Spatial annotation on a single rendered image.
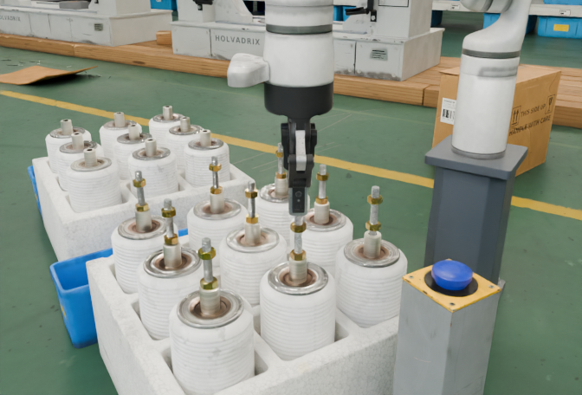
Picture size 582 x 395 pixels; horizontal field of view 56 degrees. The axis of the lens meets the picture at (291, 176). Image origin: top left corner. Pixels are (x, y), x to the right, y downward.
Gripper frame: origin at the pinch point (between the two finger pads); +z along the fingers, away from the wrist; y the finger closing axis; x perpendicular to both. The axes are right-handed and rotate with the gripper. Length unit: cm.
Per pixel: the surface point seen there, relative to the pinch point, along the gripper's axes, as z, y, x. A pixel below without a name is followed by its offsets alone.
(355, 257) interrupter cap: 10.5, 4.3, -7.9
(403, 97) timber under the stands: 33, 184, -57
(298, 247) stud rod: 6.1, -0.5, -0.1
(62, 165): 13, 48, 45
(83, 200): 16, 37, 38
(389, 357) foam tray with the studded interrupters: 21.5, -2.2, -11.8
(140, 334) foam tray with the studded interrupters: 17.9, -1.1, 19.8
